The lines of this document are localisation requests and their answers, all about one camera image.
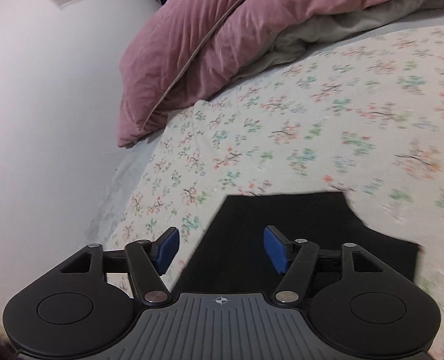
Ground pink duvet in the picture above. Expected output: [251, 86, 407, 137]
[116, 0, 444, 148]

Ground floral bed sheet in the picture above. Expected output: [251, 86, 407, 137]
[89, 10, 444, 359]

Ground black pants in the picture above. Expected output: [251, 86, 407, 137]
[173, 192, 419, 295]

